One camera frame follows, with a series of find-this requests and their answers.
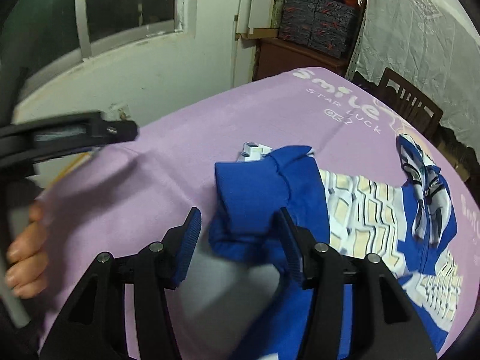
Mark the brown wooden cabinet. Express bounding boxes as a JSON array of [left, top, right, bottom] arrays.
[[253, 38, 348, 80]]

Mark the dark wooden chair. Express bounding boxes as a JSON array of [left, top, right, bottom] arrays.
[[352, 67, 443, 141]]

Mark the purple smile bed sheet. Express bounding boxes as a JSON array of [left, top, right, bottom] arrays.
[[43, 67, 479, 353]]

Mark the blue red patterned sweater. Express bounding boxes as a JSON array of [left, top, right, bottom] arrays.
[[208, 134, 462, 359]]

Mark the white panel on wall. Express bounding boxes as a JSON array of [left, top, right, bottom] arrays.
[[235, 0, 278, 40]]

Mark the white lace cloth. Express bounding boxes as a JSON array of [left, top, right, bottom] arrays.
[[346, 0, 479, 150]]

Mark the person's left hand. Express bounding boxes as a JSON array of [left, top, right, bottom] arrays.
[[5, 201, 49, 299]]

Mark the stack of patterned boxes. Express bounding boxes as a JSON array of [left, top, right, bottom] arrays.
[[278, 0, 363, 59]]

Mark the dark glass window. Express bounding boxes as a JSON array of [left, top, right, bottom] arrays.
[[1, 0, 175, 68]]

